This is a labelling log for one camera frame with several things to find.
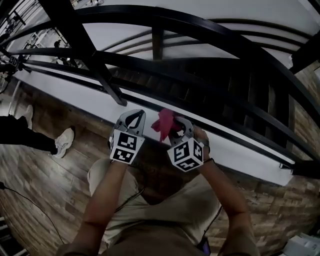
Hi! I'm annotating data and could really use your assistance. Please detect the person's beige trousers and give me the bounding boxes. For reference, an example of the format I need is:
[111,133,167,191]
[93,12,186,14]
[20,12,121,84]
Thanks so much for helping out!
[87,157,223,248]

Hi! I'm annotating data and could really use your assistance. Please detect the black hip-mounted device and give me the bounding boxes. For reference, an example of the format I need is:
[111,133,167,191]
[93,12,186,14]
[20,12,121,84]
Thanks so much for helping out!
[197,237,211,254]

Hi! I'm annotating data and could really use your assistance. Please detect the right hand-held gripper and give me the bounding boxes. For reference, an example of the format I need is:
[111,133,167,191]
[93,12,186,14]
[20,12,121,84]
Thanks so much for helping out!
[166,116,205,173]

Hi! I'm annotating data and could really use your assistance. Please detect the dark wooden railing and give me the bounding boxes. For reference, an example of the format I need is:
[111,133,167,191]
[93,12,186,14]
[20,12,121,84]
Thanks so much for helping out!
[0,0,320,180]

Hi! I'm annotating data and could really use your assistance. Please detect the dark wooden staircase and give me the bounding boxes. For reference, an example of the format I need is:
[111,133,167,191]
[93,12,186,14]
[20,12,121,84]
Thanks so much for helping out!
[109,57,291,148]

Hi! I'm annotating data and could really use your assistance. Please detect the person's left forearm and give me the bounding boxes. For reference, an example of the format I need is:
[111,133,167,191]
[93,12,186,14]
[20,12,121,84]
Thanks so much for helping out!
[72,161,128,251]

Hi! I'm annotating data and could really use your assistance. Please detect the dark wooden stair banister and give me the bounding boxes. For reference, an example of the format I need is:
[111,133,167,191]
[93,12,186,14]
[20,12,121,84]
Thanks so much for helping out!
[109,18,320,75]

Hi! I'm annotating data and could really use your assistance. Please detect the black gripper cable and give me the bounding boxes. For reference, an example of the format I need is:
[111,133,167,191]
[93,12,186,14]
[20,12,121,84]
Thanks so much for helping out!
[202,204,223,241]
[113,186,146,213]

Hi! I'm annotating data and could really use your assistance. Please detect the black tether cable with adapter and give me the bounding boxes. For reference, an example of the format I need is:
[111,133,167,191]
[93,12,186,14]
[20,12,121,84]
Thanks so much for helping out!
[0,182,66,246]

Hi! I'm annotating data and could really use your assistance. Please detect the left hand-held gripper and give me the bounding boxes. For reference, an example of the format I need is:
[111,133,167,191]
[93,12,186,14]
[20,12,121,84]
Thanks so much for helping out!
[108,109,147,165]

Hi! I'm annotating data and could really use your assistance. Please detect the red cloth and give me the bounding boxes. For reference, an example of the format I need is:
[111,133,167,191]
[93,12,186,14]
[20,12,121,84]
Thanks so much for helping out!
[151,107,180,143]

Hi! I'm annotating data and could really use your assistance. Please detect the person's right forearm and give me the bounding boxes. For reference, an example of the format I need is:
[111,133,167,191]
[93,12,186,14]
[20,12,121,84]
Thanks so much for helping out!
[199,158,251,221]

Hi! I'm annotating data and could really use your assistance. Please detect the curved black metal balcony fence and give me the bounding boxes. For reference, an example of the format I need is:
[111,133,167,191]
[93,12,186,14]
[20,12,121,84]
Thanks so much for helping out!
[0,0,42,36]

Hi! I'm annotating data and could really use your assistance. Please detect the person's right hand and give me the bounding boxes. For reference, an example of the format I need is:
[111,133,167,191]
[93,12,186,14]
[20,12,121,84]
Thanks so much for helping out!
[193,126,211,161]

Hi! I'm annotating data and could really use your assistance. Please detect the person's olive shirt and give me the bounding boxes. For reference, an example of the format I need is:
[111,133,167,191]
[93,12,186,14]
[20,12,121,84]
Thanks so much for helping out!
[56,212,261,256]

